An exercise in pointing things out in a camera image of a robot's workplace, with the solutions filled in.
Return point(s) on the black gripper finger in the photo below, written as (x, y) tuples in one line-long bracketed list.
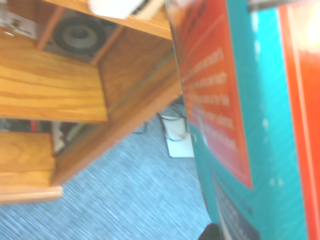
[(208, 232)]

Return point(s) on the white metal floor stand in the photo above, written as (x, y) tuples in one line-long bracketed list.
[(180, 147)]

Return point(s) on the pile of photo cards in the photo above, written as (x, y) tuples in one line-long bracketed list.
[(17, 25)]

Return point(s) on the oak wooden bookshelf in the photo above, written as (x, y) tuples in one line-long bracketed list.
[(50, 82)]

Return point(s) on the wooden box speaker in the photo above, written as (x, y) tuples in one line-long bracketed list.
[(77, 35)]

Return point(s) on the teal and orange book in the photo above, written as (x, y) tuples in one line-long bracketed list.
[(262, 100)]

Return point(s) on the dark green flat book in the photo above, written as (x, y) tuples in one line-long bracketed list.
[(12, 125)]

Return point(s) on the thick white-paged paperback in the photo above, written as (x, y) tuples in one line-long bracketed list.
[(112, 7)]

